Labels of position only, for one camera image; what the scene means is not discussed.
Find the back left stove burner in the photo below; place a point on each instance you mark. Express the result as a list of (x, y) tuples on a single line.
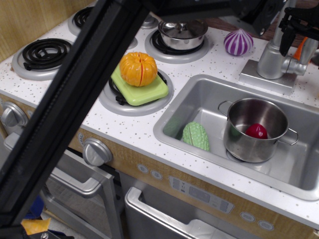
[(77, 20)]

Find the small lidded steel pot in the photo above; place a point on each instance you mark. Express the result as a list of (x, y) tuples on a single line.
[(183, 35)]

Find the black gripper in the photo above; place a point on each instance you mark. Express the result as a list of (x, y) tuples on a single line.
[(299, 21)]

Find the front left stove burner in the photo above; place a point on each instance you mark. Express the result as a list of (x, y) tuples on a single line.
[(41, 59)]

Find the yellow tape piece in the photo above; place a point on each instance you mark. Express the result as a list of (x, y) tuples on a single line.
[(34, 226)]

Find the left silver stove knob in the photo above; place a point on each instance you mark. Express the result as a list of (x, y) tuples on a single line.
[(13, 115)]

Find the green toy cutting board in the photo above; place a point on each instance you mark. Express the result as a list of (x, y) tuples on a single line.
[(136, 96)]

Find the purple striped toy onion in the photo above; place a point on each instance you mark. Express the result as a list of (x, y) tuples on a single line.
[(238, 42)]

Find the silver dishwasher door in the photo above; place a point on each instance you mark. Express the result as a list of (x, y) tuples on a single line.
[(154, 214)]

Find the silver toy sink basin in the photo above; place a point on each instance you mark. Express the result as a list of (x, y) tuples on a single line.
[(292, 169)]

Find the silver stove knob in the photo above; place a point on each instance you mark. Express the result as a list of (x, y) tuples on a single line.
[(95, 152), (13, 115)]

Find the green toy bitter gourd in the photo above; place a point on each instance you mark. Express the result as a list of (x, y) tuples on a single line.
[(195, 134)]

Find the red toy fruit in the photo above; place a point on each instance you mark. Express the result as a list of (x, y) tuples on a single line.
[(257, 131)]

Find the silver toy faucet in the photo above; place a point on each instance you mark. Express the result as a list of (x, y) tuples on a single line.
[(267, 72)]

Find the right silver stove knob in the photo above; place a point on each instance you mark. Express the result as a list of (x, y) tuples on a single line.
[(95, 152)]

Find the grey dishwasher control panel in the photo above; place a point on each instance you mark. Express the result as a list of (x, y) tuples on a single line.
[(201, 195)]

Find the silver oven door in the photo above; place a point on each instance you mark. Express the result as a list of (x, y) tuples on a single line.
[(86, 198)]

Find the back right stove burner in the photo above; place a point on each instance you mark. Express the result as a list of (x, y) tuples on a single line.
[(156, 47)]

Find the steel pot with handles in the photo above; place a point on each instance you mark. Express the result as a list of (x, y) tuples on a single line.
[(245, 112)]

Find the front right stove burner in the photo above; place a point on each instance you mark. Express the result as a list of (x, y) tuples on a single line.
[(124, 99)]

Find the orange toy pumpkin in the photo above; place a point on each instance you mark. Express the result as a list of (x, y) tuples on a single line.
[(138, 69)]

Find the stove burner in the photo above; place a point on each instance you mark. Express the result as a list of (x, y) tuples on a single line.
[(41, 59), (156, 47), (124, 99), (77, 20)]

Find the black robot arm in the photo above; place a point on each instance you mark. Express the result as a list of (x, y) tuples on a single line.
[(71, 98)]

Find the silver faucet lever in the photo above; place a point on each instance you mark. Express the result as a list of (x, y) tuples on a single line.
[(292, 66)]

